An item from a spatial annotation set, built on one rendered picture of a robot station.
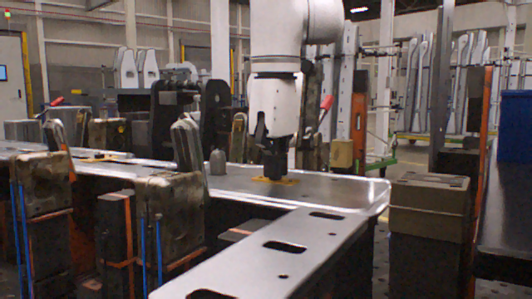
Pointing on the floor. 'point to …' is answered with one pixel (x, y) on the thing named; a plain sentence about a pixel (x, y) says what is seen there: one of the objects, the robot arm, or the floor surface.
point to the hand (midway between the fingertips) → (275, 164)
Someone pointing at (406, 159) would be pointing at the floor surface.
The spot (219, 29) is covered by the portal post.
